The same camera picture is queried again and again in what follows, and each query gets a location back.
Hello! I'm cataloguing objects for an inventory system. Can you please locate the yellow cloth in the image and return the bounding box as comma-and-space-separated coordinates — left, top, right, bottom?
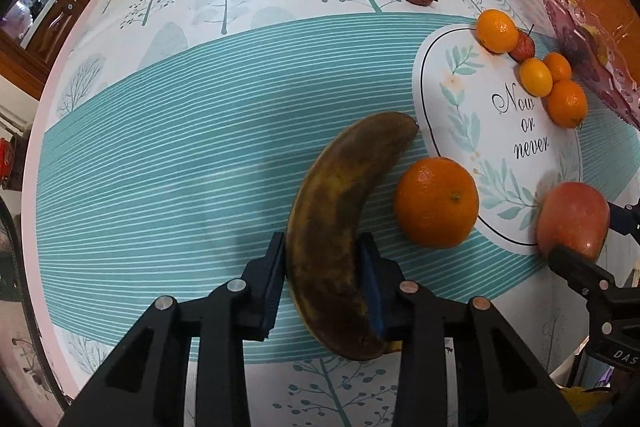
557, 384, 616, 418

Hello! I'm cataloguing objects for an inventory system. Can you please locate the small orange mandarin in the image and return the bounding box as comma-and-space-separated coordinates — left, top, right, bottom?
542, 52, 572, 82

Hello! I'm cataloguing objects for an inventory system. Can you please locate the red apple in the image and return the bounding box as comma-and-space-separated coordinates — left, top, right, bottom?
536, 182, 612, 263

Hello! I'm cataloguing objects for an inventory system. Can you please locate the small red lychee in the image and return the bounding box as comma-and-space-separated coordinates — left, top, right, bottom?
509, 29, 537, 62

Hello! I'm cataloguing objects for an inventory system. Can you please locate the brown glass-front cabinet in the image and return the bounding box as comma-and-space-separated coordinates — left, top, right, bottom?
0, 0, 151, 100

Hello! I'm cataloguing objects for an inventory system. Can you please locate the large orange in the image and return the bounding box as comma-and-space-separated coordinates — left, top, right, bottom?
394, 157, 481, 250

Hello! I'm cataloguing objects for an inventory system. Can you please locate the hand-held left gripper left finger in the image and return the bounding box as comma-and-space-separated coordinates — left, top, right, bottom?
60, 232, 287, 427

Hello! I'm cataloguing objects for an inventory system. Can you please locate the red can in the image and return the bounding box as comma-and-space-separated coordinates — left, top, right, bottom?
0, 138, 17, 190

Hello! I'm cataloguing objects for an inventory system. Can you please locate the yellow-orange citrus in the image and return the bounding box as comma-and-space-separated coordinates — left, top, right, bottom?
519, 58, 554, 98

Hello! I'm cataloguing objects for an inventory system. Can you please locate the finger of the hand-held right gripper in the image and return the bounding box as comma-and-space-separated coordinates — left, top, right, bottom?
547, 246, 618, 303
607, 203, 640, 238

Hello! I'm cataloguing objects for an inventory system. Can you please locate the pink glass fruit plate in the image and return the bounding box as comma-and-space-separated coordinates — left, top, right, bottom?
520, 0, 640, 130

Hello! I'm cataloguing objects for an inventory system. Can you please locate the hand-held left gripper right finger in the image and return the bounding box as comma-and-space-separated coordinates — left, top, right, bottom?
356, 232, 583, 427

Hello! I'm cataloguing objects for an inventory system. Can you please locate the tree-print tablecloth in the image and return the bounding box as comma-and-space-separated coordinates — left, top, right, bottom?
20, 0, 640, 427

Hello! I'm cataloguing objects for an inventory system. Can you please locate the overripe brown banana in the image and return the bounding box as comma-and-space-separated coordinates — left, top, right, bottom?
286, 112, 420, 362

